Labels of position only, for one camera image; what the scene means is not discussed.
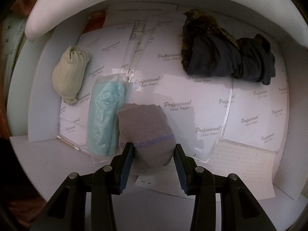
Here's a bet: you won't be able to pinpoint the white open drawer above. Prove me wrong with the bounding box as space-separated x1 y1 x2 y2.
7 0 308 201

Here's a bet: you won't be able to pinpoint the red blanket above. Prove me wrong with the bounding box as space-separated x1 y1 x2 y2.
1 0 46 230

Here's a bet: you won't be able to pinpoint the teal item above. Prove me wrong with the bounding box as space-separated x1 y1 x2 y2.
86 74 127 163

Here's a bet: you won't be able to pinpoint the cotton swab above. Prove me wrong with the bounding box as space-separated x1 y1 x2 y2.
62 136 81 151

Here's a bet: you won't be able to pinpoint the green sock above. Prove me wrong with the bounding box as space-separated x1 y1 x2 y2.
52 46 90 105

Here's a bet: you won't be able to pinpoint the black sock bundle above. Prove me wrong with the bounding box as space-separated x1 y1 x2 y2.
232 34 276 85

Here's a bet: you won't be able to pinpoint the lilac sock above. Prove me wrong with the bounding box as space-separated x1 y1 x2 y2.
117 103 176 175

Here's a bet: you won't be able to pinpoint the glossy color paper sheets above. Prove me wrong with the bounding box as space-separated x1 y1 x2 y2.
59 11 289 200

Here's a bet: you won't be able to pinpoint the brown lace dark garment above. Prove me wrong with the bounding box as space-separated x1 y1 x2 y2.
181 8 240 77

